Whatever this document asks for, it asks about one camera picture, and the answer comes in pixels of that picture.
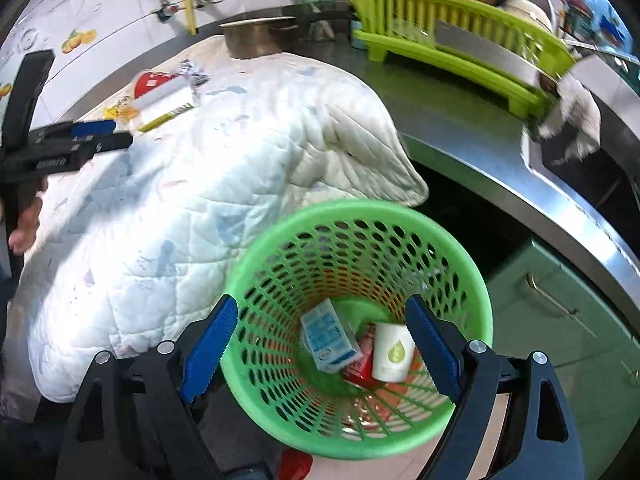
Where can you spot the green plastic basket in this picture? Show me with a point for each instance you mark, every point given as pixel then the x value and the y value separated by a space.
pixel 350 210

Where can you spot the teal cup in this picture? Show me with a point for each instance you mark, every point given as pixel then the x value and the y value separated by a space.
pixel 359 35

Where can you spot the red and white packet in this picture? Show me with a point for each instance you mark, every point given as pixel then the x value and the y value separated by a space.
pixel 160 87

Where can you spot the white paper cup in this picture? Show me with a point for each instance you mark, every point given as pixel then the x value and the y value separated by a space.
pixel 392 352

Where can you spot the yellow candy wrapper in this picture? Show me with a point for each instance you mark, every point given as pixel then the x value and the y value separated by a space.
pixel 122 110

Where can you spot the white rag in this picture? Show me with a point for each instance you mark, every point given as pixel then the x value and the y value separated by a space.
pixel 575 110

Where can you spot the white quilted blanket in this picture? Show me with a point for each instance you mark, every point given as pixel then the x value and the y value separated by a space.
pixel 200 185

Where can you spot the green dish rack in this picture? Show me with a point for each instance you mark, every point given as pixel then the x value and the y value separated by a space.
pixel 400 15

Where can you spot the person's left hand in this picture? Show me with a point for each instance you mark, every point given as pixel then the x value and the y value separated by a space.
pixel 27 220

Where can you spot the metal pot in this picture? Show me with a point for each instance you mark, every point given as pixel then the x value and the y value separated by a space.
pixel 255 40

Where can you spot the blue and white carton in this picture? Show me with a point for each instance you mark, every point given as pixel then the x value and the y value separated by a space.
pixel 327 335

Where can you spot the silver foil wrapper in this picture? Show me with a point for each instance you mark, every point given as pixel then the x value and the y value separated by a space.
pixel 192 72

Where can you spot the steel cleaver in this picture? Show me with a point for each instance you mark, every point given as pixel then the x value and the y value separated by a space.
pixel 485 50

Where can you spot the steel sink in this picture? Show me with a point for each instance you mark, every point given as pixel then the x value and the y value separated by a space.
pixel 600 170

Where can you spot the white bowl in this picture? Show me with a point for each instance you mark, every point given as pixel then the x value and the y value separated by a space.
pixel 525 12

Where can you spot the red floor object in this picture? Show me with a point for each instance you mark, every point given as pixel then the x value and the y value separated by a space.
pixel 295 466

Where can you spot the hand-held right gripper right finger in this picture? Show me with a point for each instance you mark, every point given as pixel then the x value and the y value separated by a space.
pixel 432 355

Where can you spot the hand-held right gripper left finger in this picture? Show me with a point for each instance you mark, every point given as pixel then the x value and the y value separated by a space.
pixel 210 350

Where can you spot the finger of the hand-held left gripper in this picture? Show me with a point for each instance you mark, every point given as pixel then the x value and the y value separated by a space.
pixel 92 129
pixel 105 144

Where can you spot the yellow green stick wrapper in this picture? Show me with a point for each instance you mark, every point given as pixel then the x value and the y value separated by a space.
pixel 165 117

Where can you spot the green cabinet door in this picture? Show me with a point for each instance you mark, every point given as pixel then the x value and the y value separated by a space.
pixel 560 360

